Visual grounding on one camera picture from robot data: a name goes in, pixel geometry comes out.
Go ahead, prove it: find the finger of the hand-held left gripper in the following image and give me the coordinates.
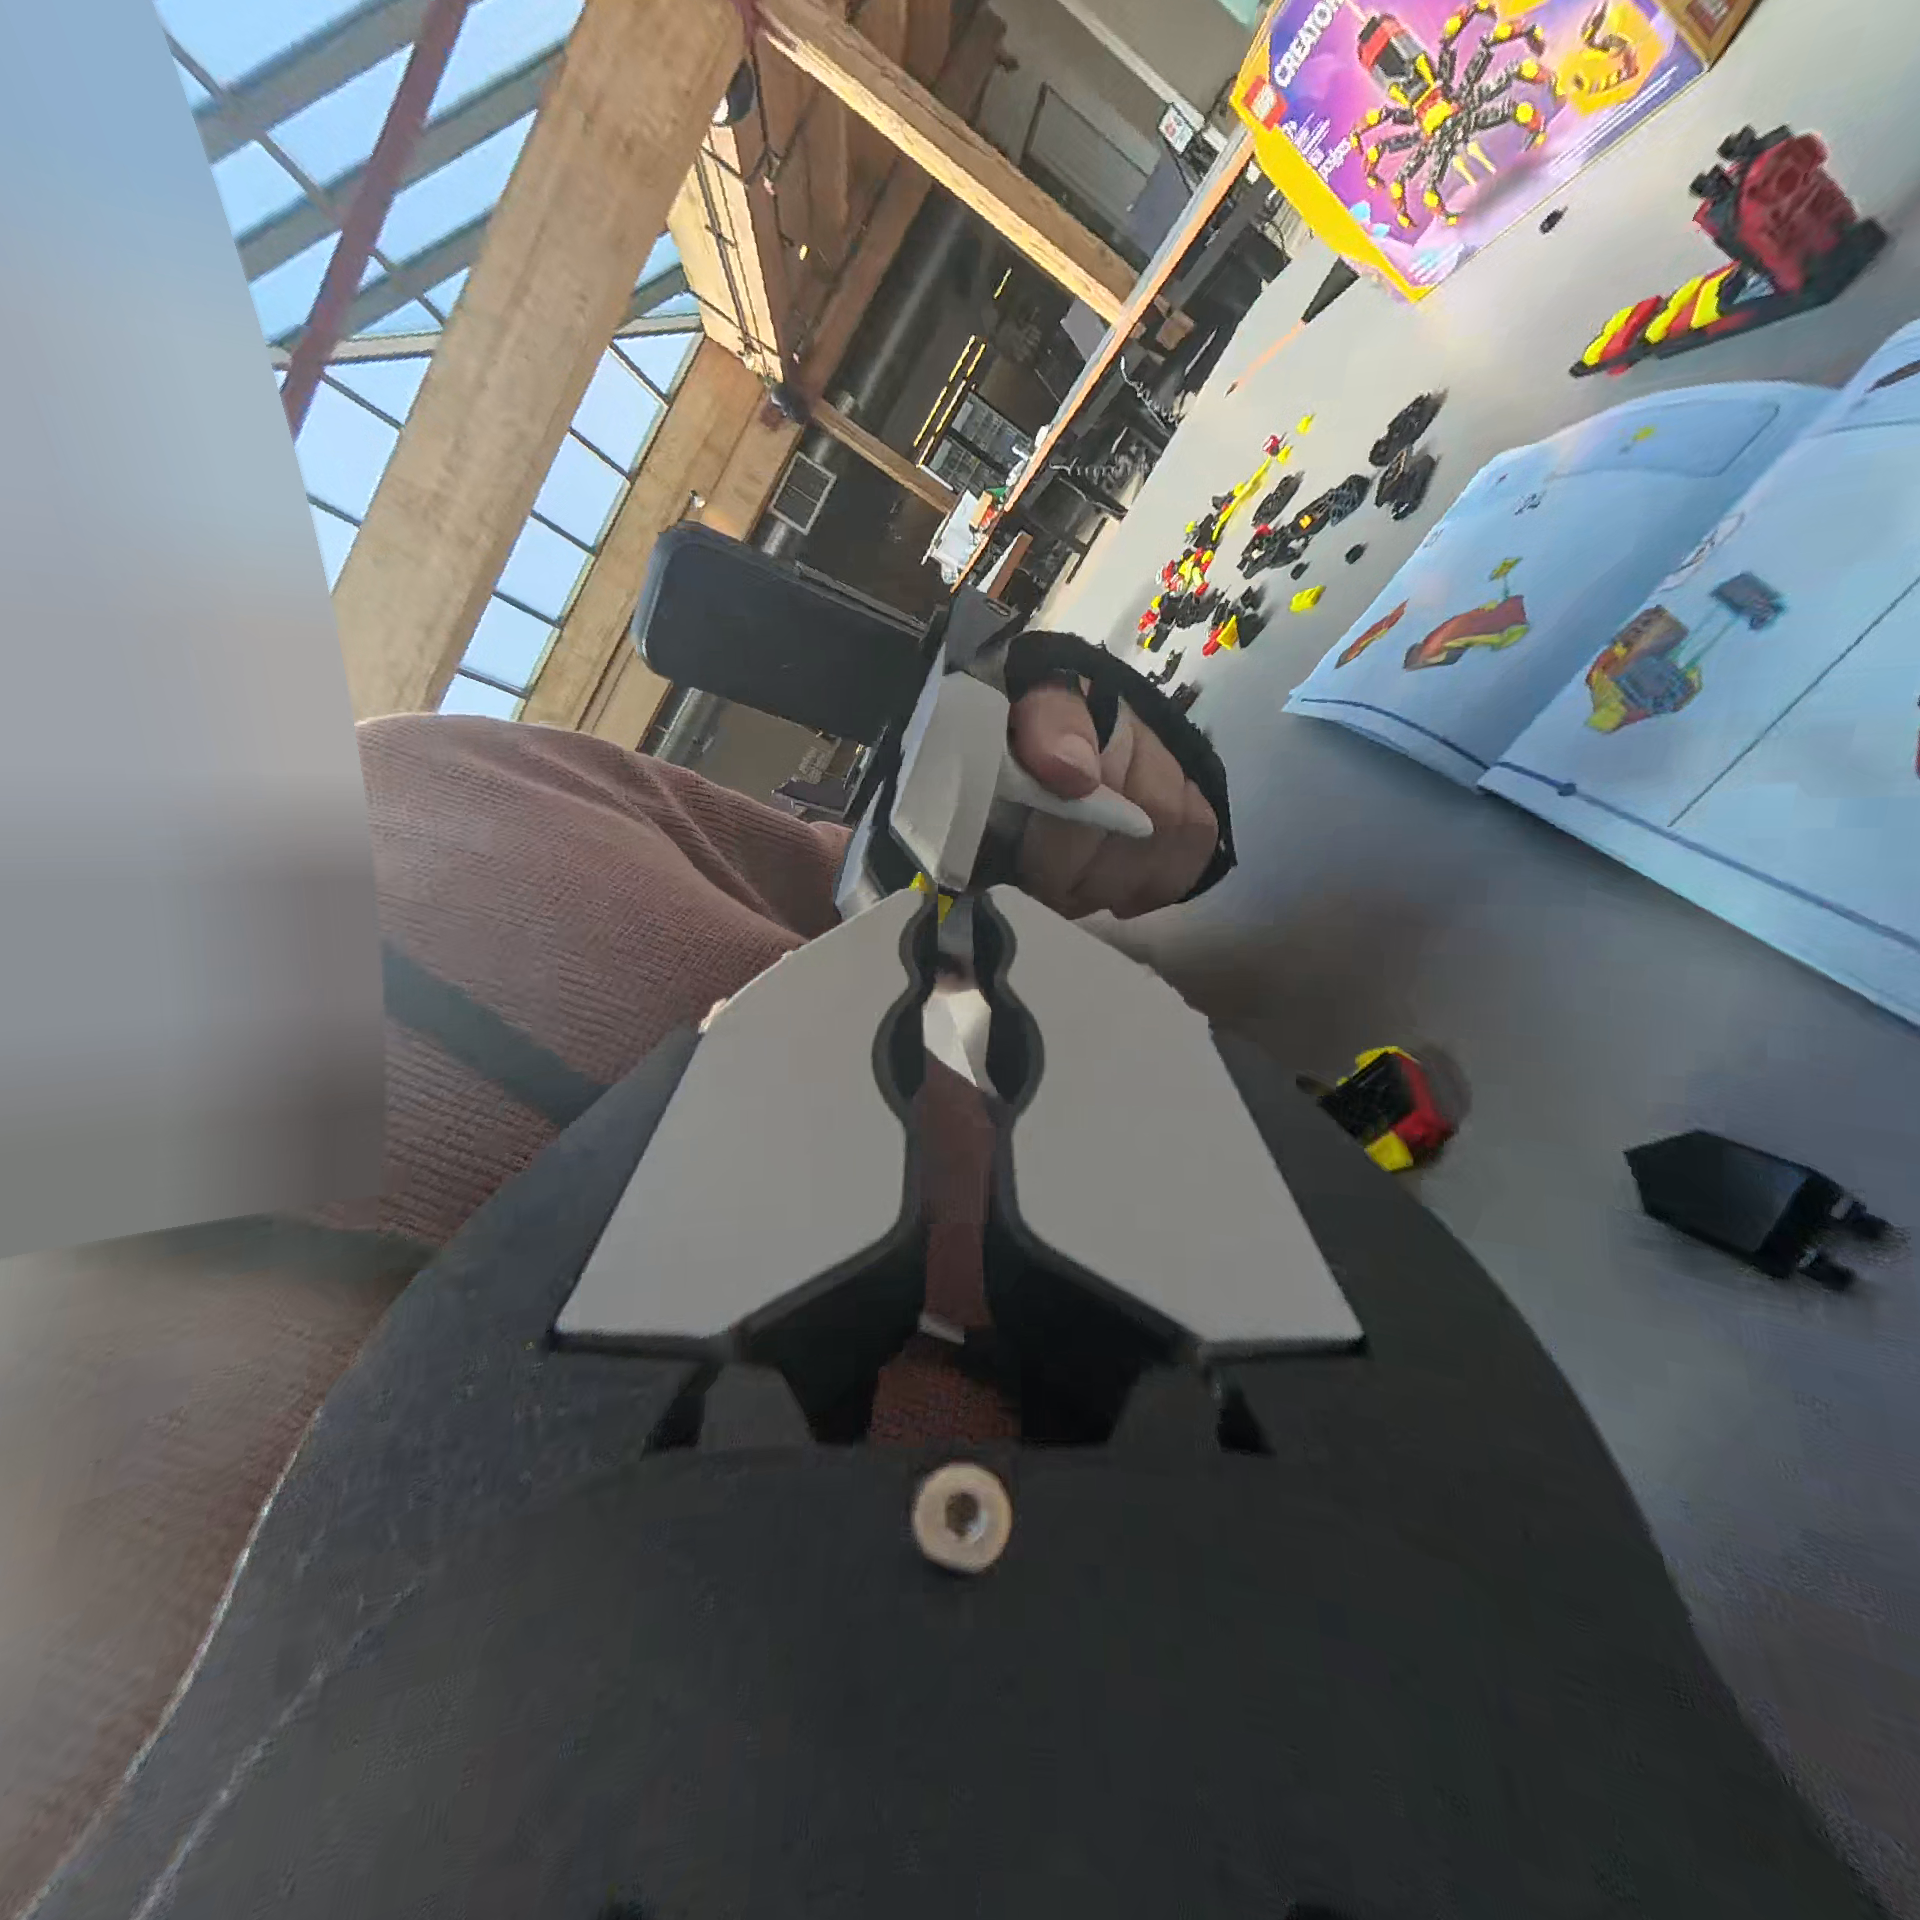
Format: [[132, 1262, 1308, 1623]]
[[890, 655, 1009, 889], [830, 630, 947, 927]]

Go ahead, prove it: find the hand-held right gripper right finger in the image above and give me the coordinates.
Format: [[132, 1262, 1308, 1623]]
[[977, 885, 1368, 1373]]

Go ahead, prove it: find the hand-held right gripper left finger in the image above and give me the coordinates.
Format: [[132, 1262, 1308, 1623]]
[[552, 885, 938, 1361]]

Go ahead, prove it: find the red yellow black brick assembly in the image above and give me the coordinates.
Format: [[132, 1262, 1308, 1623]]
[[1296, 1043, 1466, 1174]]

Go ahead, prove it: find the person's left forearm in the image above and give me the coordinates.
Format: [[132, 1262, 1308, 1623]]
[[358, 711, 859, 1119]]

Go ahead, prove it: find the person's left hand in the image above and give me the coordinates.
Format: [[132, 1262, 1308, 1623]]
[[987, 679, 1226, 923]]

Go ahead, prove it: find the person's brown knit sweater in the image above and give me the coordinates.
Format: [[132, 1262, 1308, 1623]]
[[0, 976, 1038, 1906]]

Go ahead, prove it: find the large wooden roof beam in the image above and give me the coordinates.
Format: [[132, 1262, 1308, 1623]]
[[330, 0, 752, 722]]

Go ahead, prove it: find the wooden background table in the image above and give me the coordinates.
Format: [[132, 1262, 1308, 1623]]
[[951, 133, 1292, 601]]

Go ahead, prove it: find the slanted wooden brace beam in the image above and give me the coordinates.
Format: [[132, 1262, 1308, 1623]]
[[767, 0, 1146, 325]]

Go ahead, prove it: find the scattered pile of small bricks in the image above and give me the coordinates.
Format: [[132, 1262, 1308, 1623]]
[[1131, 392, 1449, 654]]

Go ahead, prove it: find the black wedge piece with clips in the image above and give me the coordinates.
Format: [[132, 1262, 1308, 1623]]
[[1624, 1127, 1896, 1291]]

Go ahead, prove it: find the red steel beam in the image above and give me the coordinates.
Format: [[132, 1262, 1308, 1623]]
[[278, 0, 474, 440]]

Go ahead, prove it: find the black orange pen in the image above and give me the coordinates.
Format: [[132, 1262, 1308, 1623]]
[[1228, 256, 1364, 397]]

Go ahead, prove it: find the blue instruction booklet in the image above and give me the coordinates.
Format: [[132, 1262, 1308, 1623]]
[[1286, 322, 1920, 1029]]

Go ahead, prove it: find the purple yellow toy box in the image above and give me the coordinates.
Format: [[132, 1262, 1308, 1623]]
[[1230, 0, 1713, 304]]

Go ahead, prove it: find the striped red yellow brick model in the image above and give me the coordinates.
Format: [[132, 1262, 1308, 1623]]
[[1569, 127, 1892, 378]]

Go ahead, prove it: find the black strap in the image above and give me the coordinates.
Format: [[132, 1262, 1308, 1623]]
[[382, 943, 602, 1129]]

